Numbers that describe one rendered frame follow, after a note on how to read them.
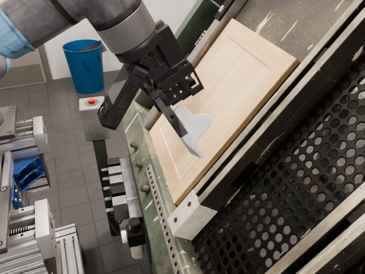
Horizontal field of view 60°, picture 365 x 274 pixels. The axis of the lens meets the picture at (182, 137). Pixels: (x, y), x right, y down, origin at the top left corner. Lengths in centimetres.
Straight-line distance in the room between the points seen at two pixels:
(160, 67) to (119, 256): 165
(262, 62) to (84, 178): 188
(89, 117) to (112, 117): 105
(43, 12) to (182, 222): 64
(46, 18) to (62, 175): 227
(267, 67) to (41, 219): 75
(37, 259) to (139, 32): 69
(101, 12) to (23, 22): 9
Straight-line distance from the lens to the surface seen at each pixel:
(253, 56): 105
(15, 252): 93
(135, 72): 47
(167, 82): 48
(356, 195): 61
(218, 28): 129
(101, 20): 43
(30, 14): 44
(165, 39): 47
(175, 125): 48
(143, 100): 159
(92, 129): 157
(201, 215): 88
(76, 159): 279
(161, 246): 98
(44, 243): 92
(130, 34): 43
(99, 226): 221
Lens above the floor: 164
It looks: 34 degrees down
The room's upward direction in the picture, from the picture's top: straight up
